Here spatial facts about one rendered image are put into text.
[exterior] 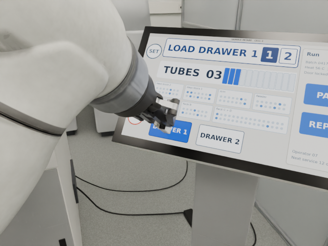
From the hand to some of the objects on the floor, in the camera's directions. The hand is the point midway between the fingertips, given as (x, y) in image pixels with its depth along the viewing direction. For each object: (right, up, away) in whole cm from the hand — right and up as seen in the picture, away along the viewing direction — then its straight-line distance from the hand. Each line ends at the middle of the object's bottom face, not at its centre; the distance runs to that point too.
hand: (163, 122), depth 52 cm
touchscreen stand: (+16, -90, +52) cm, 105 cm away
